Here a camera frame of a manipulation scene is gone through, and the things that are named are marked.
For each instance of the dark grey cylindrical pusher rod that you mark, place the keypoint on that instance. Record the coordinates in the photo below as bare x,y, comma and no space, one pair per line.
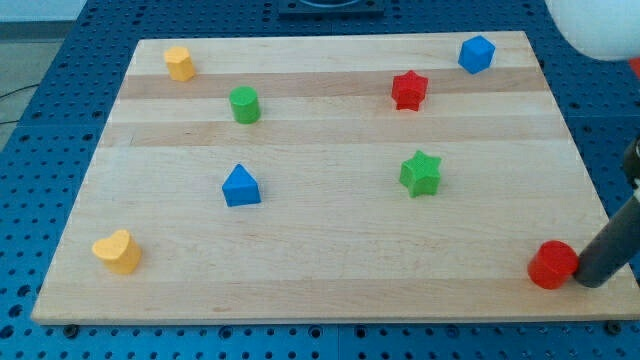
613,247

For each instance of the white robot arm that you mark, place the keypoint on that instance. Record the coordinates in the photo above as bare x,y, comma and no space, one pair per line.
606,30

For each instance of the green star block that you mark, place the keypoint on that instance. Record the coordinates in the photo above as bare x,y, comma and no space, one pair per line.
421,174

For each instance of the red star block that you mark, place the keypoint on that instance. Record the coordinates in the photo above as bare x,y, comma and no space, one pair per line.
409,90

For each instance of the red cylinder block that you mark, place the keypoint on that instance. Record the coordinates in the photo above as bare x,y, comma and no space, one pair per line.
552,265

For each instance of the wooden board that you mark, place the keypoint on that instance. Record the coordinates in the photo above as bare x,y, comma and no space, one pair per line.
336,236

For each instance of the blue cube block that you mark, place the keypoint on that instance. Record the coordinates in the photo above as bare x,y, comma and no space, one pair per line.
476,54

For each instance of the blue triangle block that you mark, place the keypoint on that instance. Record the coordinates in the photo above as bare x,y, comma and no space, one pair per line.
240,188

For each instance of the green cylinder block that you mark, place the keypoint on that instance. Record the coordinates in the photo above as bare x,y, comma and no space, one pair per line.
245,105

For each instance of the yellow hexagon block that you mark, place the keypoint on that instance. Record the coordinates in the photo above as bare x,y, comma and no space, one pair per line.
179,63

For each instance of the yellow heart block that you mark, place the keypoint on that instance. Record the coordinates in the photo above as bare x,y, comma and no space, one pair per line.
119,253

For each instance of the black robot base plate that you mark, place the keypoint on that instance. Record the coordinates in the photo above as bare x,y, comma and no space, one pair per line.
297,8

